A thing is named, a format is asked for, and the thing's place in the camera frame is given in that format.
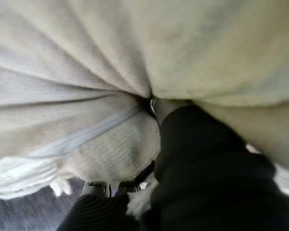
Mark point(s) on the white tasselled cushion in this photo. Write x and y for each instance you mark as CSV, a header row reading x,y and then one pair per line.
x,y
110,60

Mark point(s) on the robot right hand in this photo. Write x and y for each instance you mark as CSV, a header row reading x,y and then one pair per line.
x,y
207,168

